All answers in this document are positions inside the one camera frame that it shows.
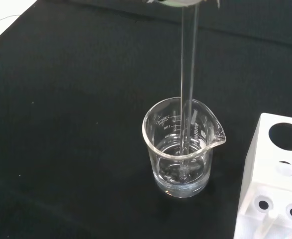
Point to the black bench cloth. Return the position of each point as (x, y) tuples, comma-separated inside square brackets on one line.
[(73, 124)]

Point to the white test tube rack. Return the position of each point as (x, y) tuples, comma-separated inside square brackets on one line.
[(257, 174)]

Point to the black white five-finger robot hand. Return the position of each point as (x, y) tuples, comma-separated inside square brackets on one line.
[(175, 2)]

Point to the clear glass beaker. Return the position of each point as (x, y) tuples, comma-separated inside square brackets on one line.
[(160, 149)]

